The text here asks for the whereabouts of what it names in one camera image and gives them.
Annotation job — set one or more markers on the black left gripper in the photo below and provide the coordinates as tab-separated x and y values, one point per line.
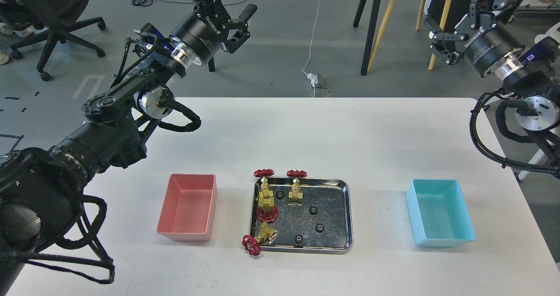
208	28

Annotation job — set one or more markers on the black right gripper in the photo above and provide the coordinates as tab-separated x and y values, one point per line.
480	40

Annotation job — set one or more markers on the brass valve red handwheel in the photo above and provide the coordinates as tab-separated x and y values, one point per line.
267	210

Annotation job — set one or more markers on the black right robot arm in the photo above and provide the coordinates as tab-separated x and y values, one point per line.
505	114

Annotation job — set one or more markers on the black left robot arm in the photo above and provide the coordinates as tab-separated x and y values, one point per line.
45	214

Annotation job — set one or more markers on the blue plastic box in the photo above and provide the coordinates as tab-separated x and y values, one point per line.
438	214

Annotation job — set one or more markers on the brass valve top left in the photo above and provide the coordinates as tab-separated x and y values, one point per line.
264	188

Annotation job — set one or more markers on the brass valve top middle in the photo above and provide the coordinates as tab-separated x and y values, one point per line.
295	194

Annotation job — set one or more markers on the pink plastic box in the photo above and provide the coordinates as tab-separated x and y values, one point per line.
188	208

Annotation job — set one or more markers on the brass valve bottom left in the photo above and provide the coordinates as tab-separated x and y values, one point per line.
265	233

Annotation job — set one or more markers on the small black gear bottom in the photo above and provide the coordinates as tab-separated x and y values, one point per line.
298	239

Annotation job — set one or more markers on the wooden easel leg right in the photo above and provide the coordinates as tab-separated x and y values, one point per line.
441	20

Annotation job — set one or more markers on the wooden easel leg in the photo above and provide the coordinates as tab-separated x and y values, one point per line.
441	20
380	34

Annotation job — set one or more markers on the black tripod stand left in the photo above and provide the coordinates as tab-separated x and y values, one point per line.
211	65

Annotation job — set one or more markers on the wooden easel leg left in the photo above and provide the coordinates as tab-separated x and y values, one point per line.
380	34

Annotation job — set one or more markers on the black easel leg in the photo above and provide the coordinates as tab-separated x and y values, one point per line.
372	23

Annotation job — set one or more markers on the white power adapter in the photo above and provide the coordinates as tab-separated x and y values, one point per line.
317	81

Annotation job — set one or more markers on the black office chair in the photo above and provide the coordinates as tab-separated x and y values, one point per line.
56	19

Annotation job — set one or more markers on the shiny metal tray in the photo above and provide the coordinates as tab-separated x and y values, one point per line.
332	199

